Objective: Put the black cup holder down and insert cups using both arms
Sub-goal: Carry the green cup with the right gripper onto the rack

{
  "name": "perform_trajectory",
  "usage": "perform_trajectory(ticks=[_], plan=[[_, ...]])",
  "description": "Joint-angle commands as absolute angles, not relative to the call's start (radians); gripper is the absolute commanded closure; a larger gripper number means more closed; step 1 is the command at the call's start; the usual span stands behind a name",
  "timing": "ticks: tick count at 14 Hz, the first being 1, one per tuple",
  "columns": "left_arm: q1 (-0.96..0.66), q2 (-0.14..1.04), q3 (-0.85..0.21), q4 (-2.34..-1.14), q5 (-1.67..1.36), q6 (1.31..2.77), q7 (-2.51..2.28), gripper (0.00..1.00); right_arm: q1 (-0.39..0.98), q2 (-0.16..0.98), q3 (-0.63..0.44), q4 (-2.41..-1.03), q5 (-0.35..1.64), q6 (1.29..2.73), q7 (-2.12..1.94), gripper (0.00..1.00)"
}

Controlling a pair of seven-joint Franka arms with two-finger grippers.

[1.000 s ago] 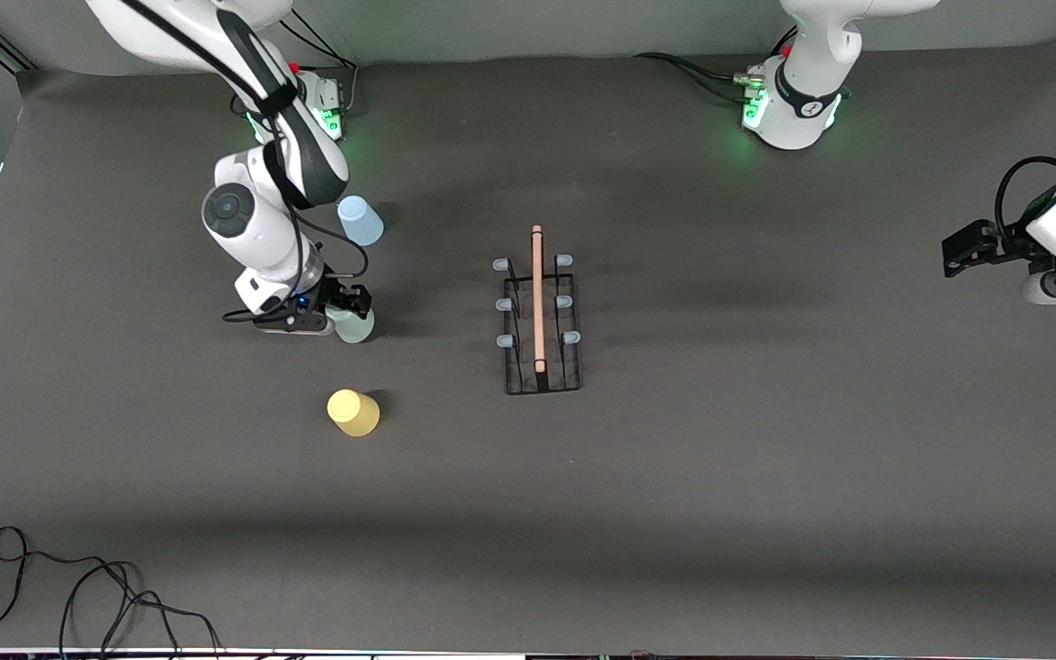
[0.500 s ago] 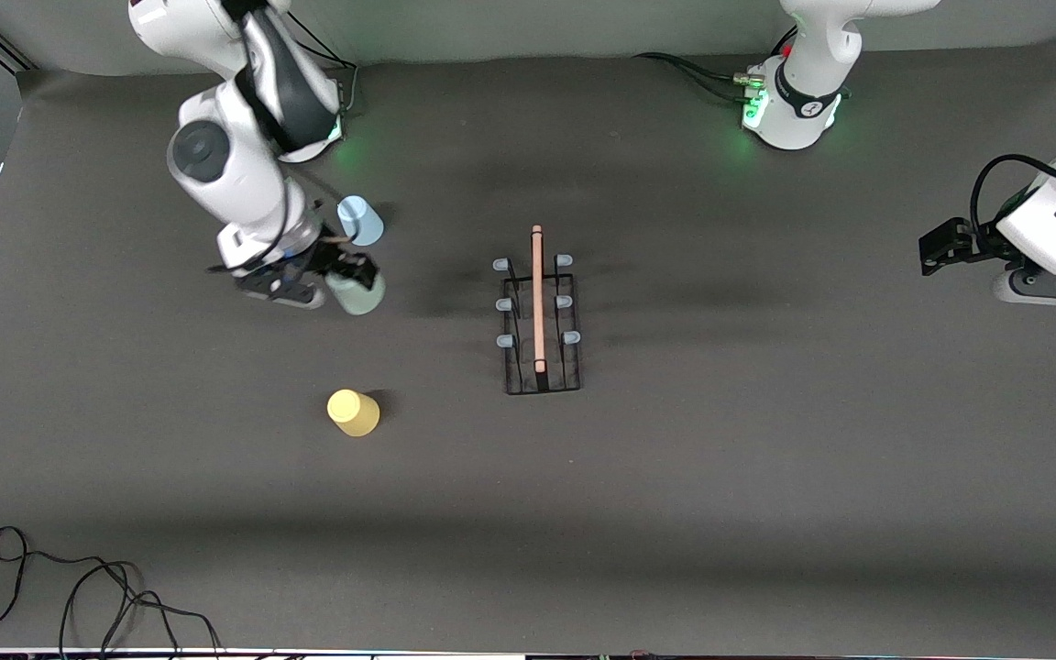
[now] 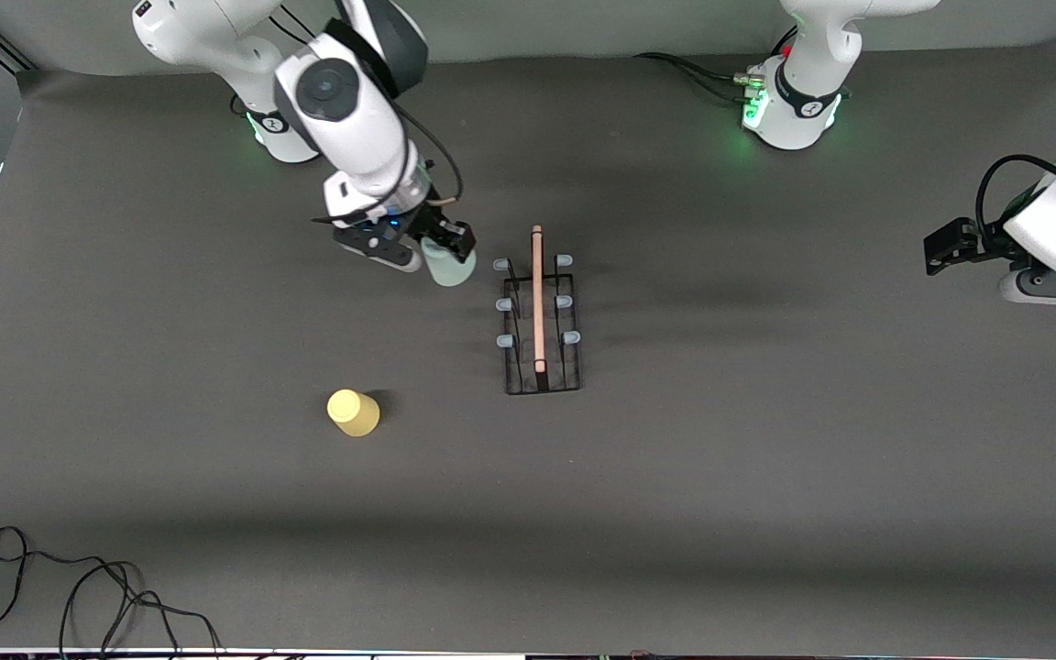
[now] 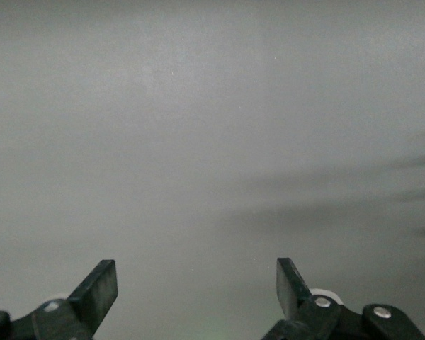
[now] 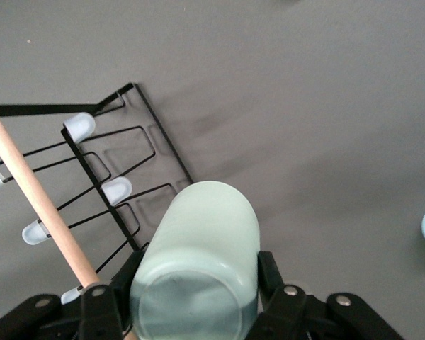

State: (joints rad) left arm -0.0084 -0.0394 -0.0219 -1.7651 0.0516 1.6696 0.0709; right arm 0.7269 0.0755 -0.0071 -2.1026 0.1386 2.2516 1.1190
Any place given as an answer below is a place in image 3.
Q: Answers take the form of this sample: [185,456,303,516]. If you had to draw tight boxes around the pale green plastic cup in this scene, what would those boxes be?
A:
[422,238,478,289]

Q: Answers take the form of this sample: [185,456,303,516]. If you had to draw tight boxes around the yellow plastic cup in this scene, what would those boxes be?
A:
[326,389,381,438]

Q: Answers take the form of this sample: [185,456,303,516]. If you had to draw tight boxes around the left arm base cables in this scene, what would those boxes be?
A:
[633,27,797,105]

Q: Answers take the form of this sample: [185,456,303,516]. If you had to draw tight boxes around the black wire cup holder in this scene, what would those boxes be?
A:
[492,225,583,397]

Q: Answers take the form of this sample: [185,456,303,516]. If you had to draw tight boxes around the loose black cable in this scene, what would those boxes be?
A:
[0,525,223,657]

